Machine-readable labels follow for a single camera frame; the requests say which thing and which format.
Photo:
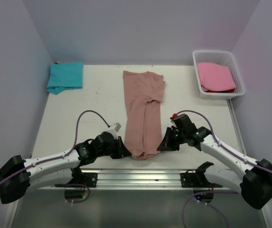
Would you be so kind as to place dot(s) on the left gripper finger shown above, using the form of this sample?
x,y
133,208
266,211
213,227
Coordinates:
x,y
120,142
123,151

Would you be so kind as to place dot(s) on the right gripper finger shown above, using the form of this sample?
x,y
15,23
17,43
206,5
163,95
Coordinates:
x,y
171,144
168,134

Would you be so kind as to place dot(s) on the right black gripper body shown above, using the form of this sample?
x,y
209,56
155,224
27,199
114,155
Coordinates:
x,y
179,135

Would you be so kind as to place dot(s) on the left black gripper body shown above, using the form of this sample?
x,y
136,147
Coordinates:
x,y
113,150

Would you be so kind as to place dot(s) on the dusty pink printed t-shirt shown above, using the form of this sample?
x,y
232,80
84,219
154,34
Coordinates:
x,y
143,94

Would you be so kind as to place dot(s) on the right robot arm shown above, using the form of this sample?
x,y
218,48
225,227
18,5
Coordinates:
x,y
257,190

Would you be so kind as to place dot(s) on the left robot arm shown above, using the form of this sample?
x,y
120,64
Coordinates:
x,y
18,175

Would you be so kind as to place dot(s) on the folded pink t-shirt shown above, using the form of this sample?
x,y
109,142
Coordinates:
x,y
215,77

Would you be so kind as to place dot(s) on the red t-shirt in basket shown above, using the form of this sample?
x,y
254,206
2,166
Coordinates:
x,y
217,91

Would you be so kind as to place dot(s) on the folded teal t-shirt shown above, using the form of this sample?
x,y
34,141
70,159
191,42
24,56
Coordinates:
x,y
66,76

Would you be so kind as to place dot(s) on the white plastic basket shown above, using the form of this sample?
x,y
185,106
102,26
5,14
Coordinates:
x,y
223,58

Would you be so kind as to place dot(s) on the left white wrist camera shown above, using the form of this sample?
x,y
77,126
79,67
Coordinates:
x,y
114,129

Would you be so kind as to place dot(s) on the aluminium mounting rail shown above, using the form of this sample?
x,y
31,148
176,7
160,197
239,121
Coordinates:
x,y
127,179

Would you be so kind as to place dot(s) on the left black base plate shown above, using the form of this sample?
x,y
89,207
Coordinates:
x,y
89,179

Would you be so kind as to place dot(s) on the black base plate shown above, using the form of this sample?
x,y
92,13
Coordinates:
x,y
193,180
89,179

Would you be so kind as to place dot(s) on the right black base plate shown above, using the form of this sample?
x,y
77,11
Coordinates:
x,y
193,180

